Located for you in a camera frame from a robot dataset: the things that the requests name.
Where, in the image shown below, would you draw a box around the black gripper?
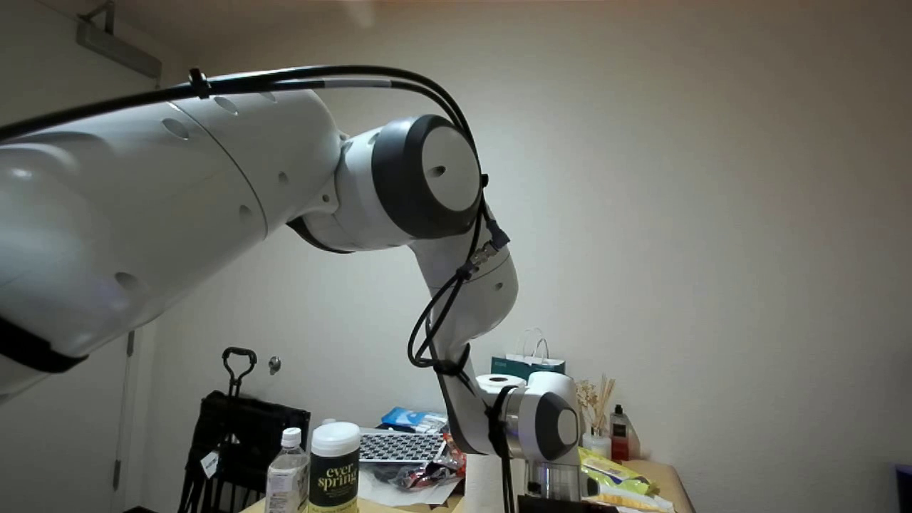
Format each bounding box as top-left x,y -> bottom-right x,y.
515,493 -> 622,513

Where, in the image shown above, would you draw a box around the yellow green snack packages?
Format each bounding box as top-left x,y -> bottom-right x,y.
578,442 -> 669,513

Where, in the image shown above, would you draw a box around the small red bottle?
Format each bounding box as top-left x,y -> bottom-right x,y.
608,402 -> 635,464

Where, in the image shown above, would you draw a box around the reed diffuser with sticks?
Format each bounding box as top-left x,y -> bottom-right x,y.
571,375 -> 622,462

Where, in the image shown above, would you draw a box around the white paper towel roll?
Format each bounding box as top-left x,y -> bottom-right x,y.
474,370 -> 531,399

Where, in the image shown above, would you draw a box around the green printed gift bag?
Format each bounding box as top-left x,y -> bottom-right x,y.
487,350 -> 571,382

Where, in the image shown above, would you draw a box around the black computer keyboard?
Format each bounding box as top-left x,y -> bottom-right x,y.
360,427 -> 451,472

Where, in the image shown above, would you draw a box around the white paper sheets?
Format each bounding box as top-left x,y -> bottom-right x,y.
355,462 -> 464,510

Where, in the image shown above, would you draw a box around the blue plastic pack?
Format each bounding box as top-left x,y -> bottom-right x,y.
377,405 -> 451,436

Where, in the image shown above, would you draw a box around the dark jar with white lid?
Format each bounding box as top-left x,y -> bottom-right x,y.
306,420 -> 365,513

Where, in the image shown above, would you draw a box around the clear bottle with white cap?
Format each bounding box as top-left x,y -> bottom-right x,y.
261,426 -> 314,513

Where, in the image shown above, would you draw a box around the white door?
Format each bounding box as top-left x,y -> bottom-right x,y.
11,323 -> 159,513

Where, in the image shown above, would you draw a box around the black wire basket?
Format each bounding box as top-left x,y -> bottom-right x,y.
176,345 -> 314,513

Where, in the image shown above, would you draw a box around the grey ceiling bracket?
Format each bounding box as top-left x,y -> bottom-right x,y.
75,0 -> 164,85

